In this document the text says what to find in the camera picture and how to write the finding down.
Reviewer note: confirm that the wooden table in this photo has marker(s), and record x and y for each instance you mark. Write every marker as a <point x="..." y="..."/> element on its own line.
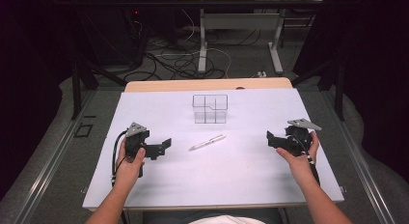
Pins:
<point x="193" y="85"/>

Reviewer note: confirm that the silver pen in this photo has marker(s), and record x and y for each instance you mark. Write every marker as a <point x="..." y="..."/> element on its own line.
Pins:
<point x="207" y="142"/>

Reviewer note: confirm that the white-legged desk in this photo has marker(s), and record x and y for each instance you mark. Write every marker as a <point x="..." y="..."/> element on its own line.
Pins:
<point x="239" y="21"/>

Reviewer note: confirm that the black computer tower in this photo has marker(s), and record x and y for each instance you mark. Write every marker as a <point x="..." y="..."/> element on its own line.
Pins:
<point x="135" y="37"/>

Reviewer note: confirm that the dark curtain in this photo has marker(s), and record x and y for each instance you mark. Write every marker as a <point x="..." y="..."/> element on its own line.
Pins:
<point x="376" y="72"/>
<point x="29" y="72"/>

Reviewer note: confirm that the aluminium floor rail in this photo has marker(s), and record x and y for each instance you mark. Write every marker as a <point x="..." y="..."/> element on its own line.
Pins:
<point x="48" y="166"/>
<point x="363" y="172"/>

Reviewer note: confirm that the person's left hand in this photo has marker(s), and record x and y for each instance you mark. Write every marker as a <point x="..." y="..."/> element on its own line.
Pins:
<point x="128" y="169"/>

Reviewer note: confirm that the clear plastic organizer box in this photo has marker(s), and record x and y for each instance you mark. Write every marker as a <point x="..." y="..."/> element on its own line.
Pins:
<point x="210" y="108"/>

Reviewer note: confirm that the person's white shirt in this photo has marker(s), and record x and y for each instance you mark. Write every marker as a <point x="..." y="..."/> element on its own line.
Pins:
<point x="226" y="220"/>

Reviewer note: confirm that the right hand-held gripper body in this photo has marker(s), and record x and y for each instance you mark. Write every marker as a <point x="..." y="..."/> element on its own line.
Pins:
<point x="297" y="138"/>

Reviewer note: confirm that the person's right hand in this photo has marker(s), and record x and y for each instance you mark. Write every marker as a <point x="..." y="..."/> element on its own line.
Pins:
<point x="302" y="164"/>

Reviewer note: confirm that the black metal stand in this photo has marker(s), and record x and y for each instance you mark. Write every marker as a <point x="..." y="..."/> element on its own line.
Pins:
<point x="337" y="85"/>
<point x="78" y="85"/>

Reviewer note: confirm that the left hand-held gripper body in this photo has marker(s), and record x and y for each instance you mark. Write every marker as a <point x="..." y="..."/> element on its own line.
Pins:
<point x="136" y="140"/>

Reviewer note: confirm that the white table mat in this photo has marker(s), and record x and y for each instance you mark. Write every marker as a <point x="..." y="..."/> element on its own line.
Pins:
<point x="209" y="179"/>

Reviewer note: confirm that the white power plug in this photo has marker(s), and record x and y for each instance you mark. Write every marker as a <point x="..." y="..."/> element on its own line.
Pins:
<point x="262" y="74"/>

